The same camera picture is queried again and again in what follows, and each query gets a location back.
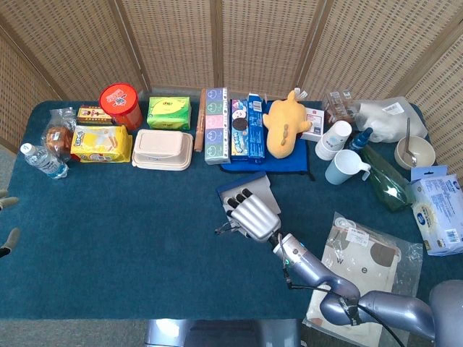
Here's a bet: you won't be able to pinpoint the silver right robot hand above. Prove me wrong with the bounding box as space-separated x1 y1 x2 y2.
223 187 283 242

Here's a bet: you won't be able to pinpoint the black grey left robot hand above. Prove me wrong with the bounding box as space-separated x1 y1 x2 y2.
0 189 21 258

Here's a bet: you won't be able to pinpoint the black eyeglasses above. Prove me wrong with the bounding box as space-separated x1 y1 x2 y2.
213 220 250 239

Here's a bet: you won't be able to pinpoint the blue glasses case grey inside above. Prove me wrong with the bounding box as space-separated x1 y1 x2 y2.
216 171 282 220

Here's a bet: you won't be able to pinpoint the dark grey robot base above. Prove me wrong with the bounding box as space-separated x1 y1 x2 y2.
143 318 303 347

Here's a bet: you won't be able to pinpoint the clear plastic water bottle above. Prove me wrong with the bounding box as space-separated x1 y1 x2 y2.
20 142 69 180

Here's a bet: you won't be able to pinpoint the blue cloth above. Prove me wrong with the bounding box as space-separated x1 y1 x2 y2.
219 99 316 181

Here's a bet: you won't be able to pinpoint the bagged brown bread bun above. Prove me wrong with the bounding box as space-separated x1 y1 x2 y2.
41 107 77 163

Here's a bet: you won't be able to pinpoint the blue open carton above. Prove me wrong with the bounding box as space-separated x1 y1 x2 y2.
247 93 268 160

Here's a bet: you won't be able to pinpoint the blue yellow cookie box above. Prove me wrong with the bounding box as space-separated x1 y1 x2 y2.
230 98 250 161

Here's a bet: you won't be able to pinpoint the light blue mug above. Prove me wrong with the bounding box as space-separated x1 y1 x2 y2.
324 149 373 186

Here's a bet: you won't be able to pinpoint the yellow plush toy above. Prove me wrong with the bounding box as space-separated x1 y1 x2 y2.
262 90 314 159

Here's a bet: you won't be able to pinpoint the pastel multicolour tissue pack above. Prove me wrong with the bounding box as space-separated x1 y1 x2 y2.
204 86 232 166

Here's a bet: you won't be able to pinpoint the bagged cream shirt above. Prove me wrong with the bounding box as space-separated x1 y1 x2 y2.
302 211 424 347

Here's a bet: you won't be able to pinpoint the white paper cup stack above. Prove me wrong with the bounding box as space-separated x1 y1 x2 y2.
315 119 353 161

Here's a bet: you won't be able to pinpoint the yellow biscuit package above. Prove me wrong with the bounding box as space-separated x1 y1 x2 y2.
70 124 133 163

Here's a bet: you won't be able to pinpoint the small white red box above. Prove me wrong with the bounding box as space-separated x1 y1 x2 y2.
300 106 326 142

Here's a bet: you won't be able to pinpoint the wooden rolling pin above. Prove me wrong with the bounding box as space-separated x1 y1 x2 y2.
193 88 207 153

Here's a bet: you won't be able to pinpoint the beige lidded lunch box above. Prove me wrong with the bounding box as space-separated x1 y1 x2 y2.
131 129 195 171

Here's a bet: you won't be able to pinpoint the small brown yellow box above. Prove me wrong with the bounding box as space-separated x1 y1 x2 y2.
76 105 116 127

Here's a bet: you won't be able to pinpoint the teal table cover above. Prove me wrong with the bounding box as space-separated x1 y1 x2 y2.
0 99 463 321

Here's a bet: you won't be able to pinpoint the small dark blue bottle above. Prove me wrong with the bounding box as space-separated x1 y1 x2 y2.
347 127 374 152

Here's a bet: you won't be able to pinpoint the green glass bottle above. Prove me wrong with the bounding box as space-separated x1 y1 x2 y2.
357 144 417 213

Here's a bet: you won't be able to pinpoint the clear plastic box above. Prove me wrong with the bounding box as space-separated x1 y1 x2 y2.
321 89 359 127

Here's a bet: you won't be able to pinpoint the green tissue box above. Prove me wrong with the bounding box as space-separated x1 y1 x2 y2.
146 95 192 131

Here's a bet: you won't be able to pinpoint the orange tub with red lid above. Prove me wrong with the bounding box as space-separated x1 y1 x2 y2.
98 82 144 131

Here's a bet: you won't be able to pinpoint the white plastic bag with label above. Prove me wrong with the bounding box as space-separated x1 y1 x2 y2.
352 96 429 144

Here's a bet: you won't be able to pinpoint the metal spoon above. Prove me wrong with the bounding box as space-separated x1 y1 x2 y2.
404 117 419 168

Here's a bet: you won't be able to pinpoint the wicker folding screen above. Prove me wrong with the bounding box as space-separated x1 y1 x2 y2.
0 0 463 181

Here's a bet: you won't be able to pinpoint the beige bowl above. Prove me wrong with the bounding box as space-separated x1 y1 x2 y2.
394 136 436 170

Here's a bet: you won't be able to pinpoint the blue white wipes pack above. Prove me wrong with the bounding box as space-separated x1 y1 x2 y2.
409 165 463 257

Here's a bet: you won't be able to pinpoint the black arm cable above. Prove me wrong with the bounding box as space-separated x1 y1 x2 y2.
283 267 404 347

